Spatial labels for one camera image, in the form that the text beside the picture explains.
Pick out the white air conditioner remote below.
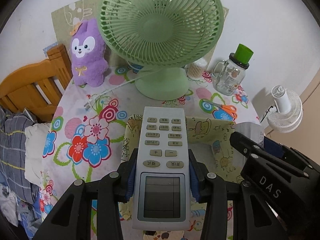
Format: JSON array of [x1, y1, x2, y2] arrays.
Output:
[[132, 107, 190, 231]]

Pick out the patterned fabric storage box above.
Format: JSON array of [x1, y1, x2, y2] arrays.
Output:
[[118, 113, 245, 222]]

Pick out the white clip fan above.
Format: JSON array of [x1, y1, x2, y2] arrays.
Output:
[[267, 85, 303, 133]]

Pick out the glass mason jar green lid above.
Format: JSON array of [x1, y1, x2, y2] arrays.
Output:
[[212, 44, 254, 96]]

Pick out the floral tablecloth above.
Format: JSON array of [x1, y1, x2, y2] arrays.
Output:
[[39, 67, 259, 217]]

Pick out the cotton swab container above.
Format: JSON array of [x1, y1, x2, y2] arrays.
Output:
[[187, 57, 208, 80]]

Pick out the grey plaid bedding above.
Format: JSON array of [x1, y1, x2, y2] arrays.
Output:
[[1, 108, 39, 204]]

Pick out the orange wooden chair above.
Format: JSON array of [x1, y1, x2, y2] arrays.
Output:
[[1, 44, 72, 122]]

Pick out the green desk fan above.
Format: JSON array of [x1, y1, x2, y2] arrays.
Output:
[[97, 0, 224, 101]]

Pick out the purple plush toy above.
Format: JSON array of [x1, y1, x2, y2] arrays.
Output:
[[70, 18, 108, 87]]

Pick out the orange handled scissors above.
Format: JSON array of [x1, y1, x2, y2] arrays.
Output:
[[203, 99, 238, 120]]

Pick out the white fan power cable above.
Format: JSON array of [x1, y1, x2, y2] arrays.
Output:
[[82, 68, 161, 111]]

